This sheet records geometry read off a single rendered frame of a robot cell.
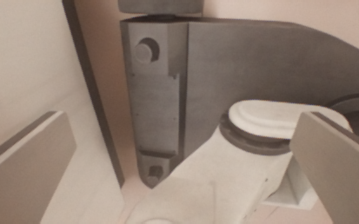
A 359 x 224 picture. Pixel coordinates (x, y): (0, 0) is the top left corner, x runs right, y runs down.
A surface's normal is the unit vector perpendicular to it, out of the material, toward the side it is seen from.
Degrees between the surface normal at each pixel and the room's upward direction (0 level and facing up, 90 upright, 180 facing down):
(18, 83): 90
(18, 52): 90
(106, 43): 0
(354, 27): 0
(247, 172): 90
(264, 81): 0
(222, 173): 90
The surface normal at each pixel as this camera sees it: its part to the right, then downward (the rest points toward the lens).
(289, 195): 0.01, -0.86
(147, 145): -0.18, 0.50
